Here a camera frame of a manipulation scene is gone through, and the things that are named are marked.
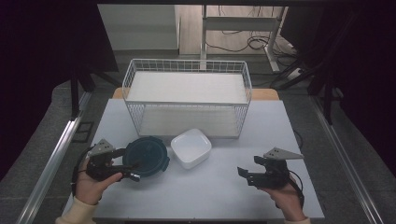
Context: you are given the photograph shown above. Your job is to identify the aluminium rail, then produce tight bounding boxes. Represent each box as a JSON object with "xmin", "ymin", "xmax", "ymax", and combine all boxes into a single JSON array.
[
  {"xmin": 15, "ymin": 91, "xmax": 93, "ymax": 224},
  {"xmin": 309, "ymin": 94, "xmax": 386, "ymax": 224}
]

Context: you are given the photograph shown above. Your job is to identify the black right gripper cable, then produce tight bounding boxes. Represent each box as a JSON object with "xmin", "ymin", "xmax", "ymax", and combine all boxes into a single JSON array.
[{"xmin": 275, "ymin": 169, "xmax": 305, "ymax": 209}]

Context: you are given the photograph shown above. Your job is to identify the dark round lidded container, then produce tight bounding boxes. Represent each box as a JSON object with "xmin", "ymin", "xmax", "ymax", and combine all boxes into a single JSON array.
[{"xmin": 121, "ymin": 135, "xmax": 171, "ymax": 179}]

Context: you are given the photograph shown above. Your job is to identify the black floor cables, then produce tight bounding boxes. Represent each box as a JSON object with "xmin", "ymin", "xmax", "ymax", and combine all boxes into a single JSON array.
[{"xmin": 205, "ymin": 5, "xmax": 301, "ymax": 68}]

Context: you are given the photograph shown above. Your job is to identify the person's left hand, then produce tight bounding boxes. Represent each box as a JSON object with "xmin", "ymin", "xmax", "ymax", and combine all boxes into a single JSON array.
[{"xmin": 74, "ymin": 164, "xmax": 123, "ymax": 206}]

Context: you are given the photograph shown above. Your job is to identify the white wire shelf rack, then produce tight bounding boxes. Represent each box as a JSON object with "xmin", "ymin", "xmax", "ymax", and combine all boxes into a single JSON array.
[{"xmin": 121, "ymin": 58, "xmax": 253, "ymax": 140}]

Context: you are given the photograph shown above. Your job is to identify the white cabinet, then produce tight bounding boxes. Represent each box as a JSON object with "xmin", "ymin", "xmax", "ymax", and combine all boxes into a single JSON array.
[{"xmin": 97, "ymin": 4, "xmax": 182, "ymax": 51}]

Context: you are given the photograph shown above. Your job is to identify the wooden table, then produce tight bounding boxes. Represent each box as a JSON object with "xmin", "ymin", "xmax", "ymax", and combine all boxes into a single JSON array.
[{"xmin": 111, "ymin": 87, "xmax": 280, "ymax": 102}]

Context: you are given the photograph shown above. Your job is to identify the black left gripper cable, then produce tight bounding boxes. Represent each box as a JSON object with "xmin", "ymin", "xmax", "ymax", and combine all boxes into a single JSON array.
[{"xmin": 70, "ymin": 145, "xmax": 93, "ymax": 198}]

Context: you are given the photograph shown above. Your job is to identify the black metal stand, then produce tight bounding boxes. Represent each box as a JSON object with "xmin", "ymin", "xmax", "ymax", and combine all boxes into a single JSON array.
[{"xmin": 69, "ymin": 62, "xmax": 121, "ymax": 121}]

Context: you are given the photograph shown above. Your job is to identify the white metal desk frame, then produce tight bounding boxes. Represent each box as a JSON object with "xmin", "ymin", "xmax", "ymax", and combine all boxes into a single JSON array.
[{"xmin": 200, "ymin": 4, "xmax": 290, "ymax": 74}]

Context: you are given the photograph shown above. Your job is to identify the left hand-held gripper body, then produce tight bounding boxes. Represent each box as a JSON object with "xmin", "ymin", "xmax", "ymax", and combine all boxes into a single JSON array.
[{"xmin": 85, "ymin": 138, "xmax": 126, "ymax": 183}]

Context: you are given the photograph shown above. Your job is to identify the black floor bracket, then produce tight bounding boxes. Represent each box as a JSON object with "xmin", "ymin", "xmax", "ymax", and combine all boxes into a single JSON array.
[{"xmin": 71, "ymin": 120, "xmax": 95, "ymax": 145}]

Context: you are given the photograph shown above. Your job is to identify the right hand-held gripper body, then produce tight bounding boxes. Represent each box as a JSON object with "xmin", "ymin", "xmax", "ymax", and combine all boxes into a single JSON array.
[{"xmin": 248, "ymin": 147, "xmax": 304, "ymax": 190}]

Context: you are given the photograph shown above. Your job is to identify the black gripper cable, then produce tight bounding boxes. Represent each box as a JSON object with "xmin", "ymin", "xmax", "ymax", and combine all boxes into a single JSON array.
[
  {"xmin": 275, "ymin": 169, "xmax": 305, "ymax": 209},
  {"xmin": 70, "ymin": 145, "xmax": 93, "ymax": 198}
]

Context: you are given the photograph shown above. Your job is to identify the white square lidded container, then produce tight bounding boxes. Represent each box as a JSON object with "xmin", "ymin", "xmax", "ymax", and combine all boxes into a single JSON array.
[{"xmin": 170, "ymin": 128, "xmax": 213, "ymax": 171}]

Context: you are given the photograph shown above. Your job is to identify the white power strip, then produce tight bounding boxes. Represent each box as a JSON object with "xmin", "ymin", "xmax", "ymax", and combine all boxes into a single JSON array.
[{"xmin": 285, "ymin": 67, "xmax": 304, "ymax": 81}]

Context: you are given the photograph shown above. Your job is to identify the person's right hand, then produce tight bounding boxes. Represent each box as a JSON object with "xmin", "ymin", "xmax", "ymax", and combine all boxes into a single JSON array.
[{"xmin": 260, "ymin": 176, "xmax": 308, "ymax": 222}]

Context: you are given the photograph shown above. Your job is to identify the dark curtain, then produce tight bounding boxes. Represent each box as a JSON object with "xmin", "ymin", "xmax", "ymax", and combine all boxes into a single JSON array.
[
  {"xmin": 0, "ymin": 0, "xmax": 120, "ymax": 182},
  {"xmin": 280, "ymin": 0, "xmax": 396, "ymax": 178}
]

